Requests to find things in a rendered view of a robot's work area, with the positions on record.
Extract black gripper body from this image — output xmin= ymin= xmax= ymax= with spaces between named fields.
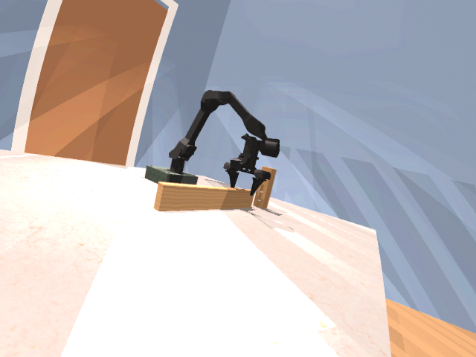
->
xmin=223 ymin=151 xmax=271 ymax=180

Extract wooden post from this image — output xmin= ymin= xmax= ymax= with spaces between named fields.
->
xmin=253 ymin=166 xmax=277 ymax=209

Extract light brown wooden board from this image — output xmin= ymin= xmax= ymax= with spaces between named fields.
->
xmin=153 ymin=182 xmax=255 ymax=211

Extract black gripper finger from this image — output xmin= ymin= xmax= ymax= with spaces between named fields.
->
xmin=226 ymin=170 xmax=239 ymax=188
xmin=250 ymin=177 xmax=267 ymax=196

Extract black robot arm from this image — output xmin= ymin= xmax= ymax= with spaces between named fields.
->
xmin=167 ymin=90 xmax=280 ymax=174

